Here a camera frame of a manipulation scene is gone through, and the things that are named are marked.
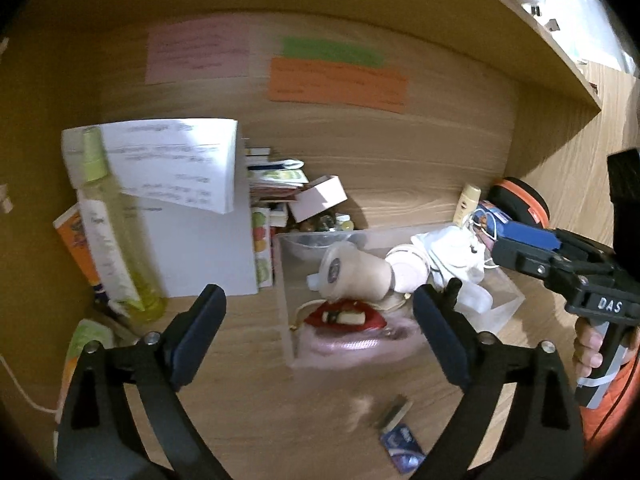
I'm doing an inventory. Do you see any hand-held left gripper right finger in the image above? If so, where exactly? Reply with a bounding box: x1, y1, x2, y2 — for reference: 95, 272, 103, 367
412, 284, 586, 480

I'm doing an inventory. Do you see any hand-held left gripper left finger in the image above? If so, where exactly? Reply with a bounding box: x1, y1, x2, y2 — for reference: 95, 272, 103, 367
55, 284, 231, 480

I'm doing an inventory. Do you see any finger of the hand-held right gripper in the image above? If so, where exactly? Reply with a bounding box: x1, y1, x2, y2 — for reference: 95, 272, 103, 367
493, 240, 569, 287
492, 219, 559, 252

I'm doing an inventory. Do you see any white face mask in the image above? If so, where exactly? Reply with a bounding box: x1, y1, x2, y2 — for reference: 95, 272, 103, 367
411, 225, 493, 311

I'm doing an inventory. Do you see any clear plastic bin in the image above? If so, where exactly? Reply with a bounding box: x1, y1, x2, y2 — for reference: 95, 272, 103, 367
272, 225, 526, 368

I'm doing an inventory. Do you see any person's right forearm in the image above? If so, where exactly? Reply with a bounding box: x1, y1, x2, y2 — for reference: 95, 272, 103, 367
580, 350, 640, 441

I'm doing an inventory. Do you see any wooden desktop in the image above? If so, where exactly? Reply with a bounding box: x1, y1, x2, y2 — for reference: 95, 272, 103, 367
0, 180, 591, 480

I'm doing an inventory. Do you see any person's right hand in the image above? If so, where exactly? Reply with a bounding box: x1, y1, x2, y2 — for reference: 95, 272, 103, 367
573, 317, 607, 380

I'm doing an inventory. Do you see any orange black round container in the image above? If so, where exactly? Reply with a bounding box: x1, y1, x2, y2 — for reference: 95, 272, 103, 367
487, 176, 551, 231

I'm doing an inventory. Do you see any pale yellow tube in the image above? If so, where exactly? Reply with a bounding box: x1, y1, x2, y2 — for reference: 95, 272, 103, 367
454, 184, 482, 228

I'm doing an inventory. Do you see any pink round jar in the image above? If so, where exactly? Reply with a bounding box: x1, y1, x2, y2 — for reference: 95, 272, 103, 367
385, 244, 431, 293

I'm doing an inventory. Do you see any black pen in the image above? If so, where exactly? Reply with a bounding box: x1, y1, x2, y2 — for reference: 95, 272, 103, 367
92, 295, 141, 346

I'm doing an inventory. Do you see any pink mesh bag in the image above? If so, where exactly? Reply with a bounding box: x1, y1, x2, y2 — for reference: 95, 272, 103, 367
295, 310, 426, 368

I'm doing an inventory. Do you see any beige tube bottle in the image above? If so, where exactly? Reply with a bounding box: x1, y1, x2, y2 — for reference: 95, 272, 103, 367
307, 241, 396, 306

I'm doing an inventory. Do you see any green snack packet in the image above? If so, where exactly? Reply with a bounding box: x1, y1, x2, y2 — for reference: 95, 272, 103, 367
65, 319, 121, 401

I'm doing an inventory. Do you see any blue foil packet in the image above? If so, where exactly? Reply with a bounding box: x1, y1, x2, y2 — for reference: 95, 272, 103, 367
379, 422, 427, 475

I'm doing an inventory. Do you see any fruit print packet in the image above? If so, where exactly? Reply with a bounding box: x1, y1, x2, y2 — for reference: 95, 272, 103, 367
250, 205, 275, 288

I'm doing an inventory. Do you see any red lip-shaped case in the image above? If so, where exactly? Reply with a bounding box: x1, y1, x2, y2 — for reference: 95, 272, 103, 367
302, 299, 388, 333

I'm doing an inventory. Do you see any yellow-green clear spray bottle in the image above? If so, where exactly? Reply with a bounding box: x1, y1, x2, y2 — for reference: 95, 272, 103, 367
80, 127, 168, 323

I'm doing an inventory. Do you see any clear plastic bowl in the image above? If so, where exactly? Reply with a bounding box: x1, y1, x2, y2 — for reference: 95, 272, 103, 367
282, 232, 351, 261

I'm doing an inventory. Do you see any orange sunscreen tube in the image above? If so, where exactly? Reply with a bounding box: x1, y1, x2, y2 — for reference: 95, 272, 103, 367
53, 210, 108, 301

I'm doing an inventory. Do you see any pile of small trinkets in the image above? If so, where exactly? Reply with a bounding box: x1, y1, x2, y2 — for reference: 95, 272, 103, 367
300, 212, 356, 233

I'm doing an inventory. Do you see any stack of boxes and packets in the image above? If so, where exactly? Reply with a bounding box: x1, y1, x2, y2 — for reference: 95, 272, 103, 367
245, 147, 308, 231

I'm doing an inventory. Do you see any white printed paper booklet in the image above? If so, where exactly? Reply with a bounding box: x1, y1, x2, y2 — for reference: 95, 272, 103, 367
62, 119, 238, 215

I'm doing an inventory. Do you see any small pink box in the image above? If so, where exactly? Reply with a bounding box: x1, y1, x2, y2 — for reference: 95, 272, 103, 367
289, 175, 347, 223

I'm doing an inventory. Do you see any orange paper note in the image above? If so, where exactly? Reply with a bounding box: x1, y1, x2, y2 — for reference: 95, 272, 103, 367
266, 57, 408, 114

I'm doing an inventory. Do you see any green paper note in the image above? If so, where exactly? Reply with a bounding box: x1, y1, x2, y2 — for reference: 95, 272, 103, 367
281, 36, 387, 67

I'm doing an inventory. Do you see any pink paper note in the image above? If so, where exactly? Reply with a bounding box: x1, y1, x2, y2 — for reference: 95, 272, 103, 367
145, 22, 251, 85

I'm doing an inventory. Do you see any white cable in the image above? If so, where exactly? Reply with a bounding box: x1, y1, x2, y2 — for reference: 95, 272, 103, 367
0, 355, 61, 413

